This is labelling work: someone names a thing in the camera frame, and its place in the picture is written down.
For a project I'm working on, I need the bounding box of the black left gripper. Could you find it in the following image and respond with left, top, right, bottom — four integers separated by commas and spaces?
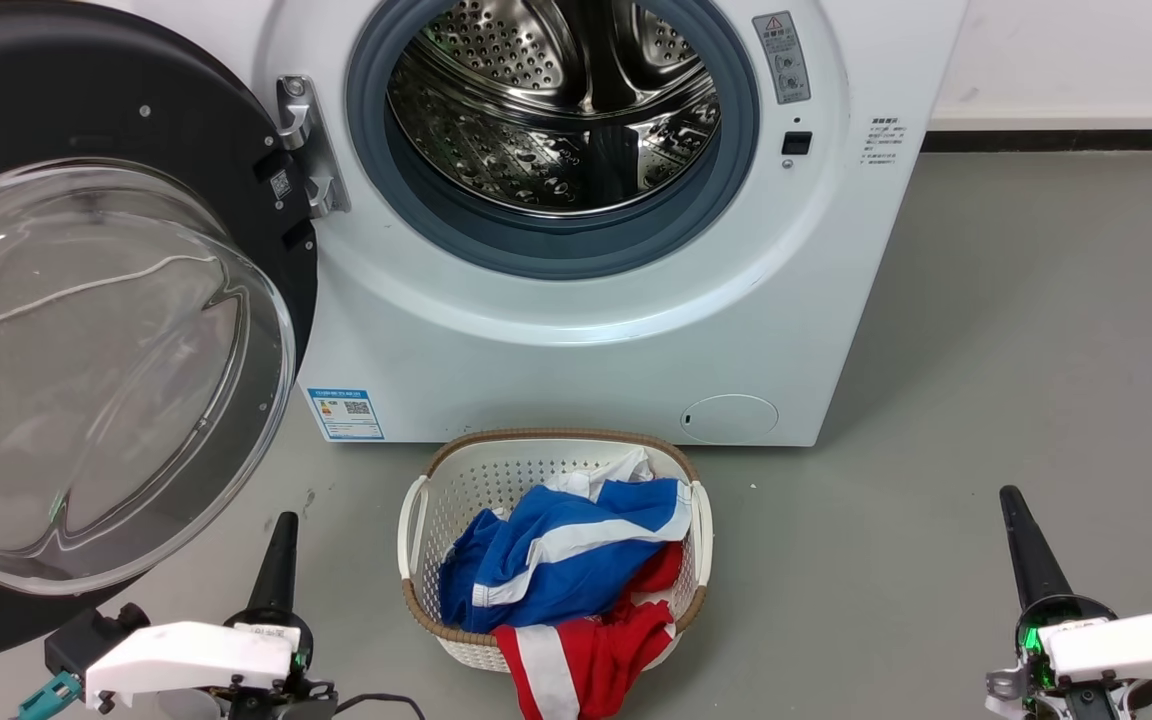
226, 512, 337, 720

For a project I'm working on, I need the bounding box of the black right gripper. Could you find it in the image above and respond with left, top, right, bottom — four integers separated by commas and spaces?
986, 485, 1152, 720

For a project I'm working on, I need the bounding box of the black round washer door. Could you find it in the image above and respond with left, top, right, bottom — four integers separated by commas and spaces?
0, 0, 319, 669

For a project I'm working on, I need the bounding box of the white washing machine body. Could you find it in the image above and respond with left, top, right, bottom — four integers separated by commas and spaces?
116, 0, 969, 448

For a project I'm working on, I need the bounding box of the metal door hinge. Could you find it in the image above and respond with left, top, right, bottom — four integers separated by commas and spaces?
274, 75, 352, 219

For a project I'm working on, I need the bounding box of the stainless steel washer drum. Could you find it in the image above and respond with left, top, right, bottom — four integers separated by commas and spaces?
386, 0, 723, 217

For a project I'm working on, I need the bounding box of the blue energy label sticker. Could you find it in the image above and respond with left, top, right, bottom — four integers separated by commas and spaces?
306, 388, 385, 441

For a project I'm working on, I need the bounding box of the white laundry basket brown rim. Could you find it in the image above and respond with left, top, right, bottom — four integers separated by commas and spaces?
398, 429, 715, 673

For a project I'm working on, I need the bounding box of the blue and white garment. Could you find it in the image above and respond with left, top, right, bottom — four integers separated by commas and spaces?
439, 478, 694, 635

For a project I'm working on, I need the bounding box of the red and white garment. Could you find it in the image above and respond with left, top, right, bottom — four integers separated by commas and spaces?
493, 542, 687, 720

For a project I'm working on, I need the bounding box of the round white filter cover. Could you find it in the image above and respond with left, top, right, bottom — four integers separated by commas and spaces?
681, 394, 780, 444

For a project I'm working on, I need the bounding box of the small black text label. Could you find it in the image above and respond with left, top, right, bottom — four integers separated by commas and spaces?
861, 115, 905, 166

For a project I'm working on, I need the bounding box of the grey warning sticker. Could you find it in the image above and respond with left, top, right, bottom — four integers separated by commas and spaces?
752, 11, 813, 106

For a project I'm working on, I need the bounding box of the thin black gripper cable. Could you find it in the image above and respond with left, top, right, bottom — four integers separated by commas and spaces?
334, 693, 427, 720

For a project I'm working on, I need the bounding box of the teal cable plug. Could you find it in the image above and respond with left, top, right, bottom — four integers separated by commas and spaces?
18, 672, 83, 720

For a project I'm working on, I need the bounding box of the white floor cable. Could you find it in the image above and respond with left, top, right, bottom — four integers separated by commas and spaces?
0, 254, 229, 337

